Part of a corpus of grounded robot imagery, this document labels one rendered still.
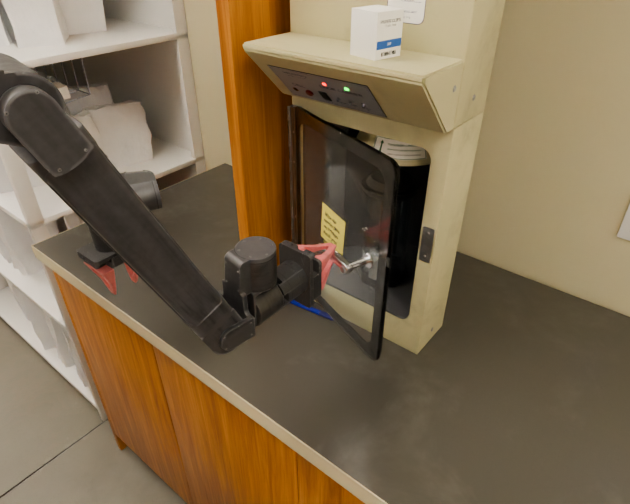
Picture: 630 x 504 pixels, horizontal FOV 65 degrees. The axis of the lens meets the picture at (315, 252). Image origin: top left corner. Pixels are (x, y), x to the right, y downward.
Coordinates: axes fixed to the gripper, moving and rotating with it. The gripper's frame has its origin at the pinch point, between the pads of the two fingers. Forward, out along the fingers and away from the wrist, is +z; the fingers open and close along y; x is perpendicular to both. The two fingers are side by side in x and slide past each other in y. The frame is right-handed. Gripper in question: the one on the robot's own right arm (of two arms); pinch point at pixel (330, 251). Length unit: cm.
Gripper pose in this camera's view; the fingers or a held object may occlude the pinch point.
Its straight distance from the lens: 83.7
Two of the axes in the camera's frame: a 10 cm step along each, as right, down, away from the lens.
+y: 0.0, -8.3, -5.6
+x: -7.7, -3.6, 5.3
